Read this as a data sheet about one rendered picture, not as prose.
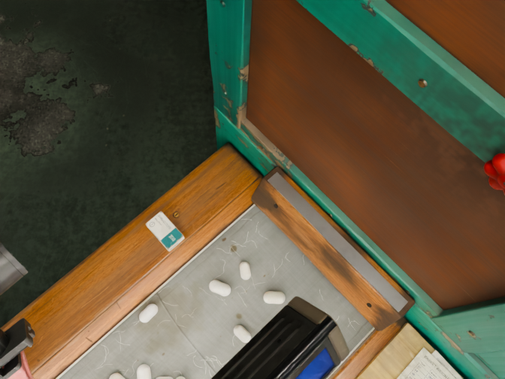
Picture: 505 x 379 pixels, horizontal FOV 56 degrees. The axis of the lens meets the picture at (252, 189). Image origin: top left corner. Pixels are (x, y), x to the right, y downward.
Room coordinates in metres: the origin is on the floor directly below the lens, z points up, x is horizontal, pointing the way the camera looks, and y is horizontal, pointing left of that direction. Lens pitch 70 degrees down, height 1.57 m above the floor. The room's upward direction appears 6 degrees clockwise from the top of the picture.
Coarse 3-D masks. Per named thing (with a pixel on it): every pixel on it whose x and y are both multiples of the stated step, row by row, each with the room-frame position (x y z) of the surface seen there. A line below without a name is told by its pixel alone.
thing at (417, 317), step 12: (216, 108) 0.40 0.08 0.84; (216, 120) 0.41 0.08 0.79; (228, 120) 0.38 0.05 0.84; (216, 132) 0.41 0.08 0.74; (228, 132) 0.38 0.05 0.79; (240, 132) 0.36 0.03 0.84; (240, 144) 0.36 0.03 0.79; (252, 144) 0.34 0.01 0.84; (252, 156) 0.34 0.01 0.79; (264, 156) 0.32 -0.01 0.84; (264, 168) 0.32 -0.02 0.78; (408, 312) 0.10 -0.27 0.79; (420, 312) 0.10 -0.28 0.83; (420, 324) 0.08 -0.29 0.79; (432, 324) 0.08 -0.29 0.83; (432, 336) 0.07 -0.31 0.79; (444, 336) 0.06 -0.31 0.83; (444, 348) 0.05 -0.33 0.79; (456, 348) 0.05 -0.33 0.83; (456, 360) 0.03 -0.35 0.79; (468, 360) 0.03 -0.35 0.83; (480, 360) 0.04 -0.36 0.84; (468, 372) 0.02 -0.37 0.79; (480, 372) 0.02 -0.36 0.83; (492, 372) 0.02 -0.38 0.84
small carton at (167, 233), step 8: (160, 216) 0.21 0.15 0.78; (152, 224) 0.20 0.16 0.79; (160, 224) 0.20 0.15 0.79; (168, 224) 0.20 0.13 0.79; (160, 232) 0.19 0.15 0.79; (168, 232) 0.19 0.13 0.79; (176, 232) 0.19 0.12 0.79; (160, 240) 0.17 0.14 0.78; (168, 240) 0.17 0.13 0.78; (176, 240) 0.18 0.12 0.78; (168, 248) 0.16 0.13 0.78
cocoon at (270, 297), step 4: (268, 292) 0.11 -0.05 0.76; (272, 292) 0.11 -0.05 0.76; (276, 292) 0.11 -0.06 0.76; (280, 292) 0.11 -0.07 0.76; (264, 296) 0.10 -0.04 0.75; (268, 296) 0.10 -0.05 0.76; (272, 296) 0.10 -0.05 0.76; (276, 296) 0.10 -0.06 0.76; (280, 296) 0.11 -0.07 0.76; (284, 296) 0.11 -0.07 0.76; (268, 300) 0.10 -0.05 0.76; (272, 300) 0.10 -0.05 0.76; (276, 300) 0.10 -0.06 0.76; (280, 300) 0.10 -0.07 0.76; (284, 300) 0.10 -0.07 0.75
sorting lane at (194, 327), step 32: (256, 224) 0.23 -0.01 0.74; (224, 256) 0.17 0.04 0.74; (256, 256) 0.17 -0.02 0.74; (288, 256) 0.18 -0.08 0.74; (160, 288) 0.10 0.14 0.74; (192, 288) 0.11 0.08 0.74; (256, 288) 0.12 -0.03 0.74; (288, 288) 0.12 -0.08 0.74; (320, 288) 0.13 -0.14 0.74; (128, 320) 0.04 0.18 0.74; (160, 320) 0.05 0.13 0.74; (192, 320) 0.05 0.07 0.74; (224, 320) 0.06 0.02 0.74; (256, 320) 0.06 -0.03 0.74; (352, 320) 0.08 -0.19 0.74; (96, 352) -0.01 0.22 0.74; (128, 352) -0.01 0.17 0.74; (160, 352) 0.00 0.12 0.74; (192, 352) 0.00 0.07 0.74; (224, 352) 0.01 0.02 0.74; (352, 352) 0.03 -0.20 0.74
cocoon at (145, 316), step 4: (152, 304) 0.07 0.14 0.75; (148, 308) 0.06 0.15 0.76; (152, 308) 0.06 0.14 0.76; (156, 308) 0.06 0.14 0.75; (144, 312) 0.06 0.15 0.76; (148, 312) 0.06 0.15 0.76; (152, 312) 0.06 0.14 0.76; (156, 312) 0.06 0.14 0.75; (140, 316) 0.05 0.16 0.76; (144, 316) 0.05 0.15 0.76; (148, 316) 0.05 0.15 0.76; (152, 316) 0.05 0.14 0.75; (144, 320) 0.04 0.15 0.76; (148, 320) 0.04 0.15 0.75
